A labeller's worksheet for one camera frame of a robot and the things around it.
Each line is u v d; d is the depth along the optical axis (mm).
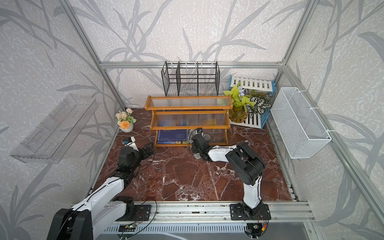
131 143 740
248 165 495
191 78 1050
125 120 988
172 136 992
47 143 642
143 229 694
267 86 963
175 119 1050
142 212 735
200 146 745
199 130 861
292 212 757
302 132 611
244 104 897
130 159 662
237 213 727
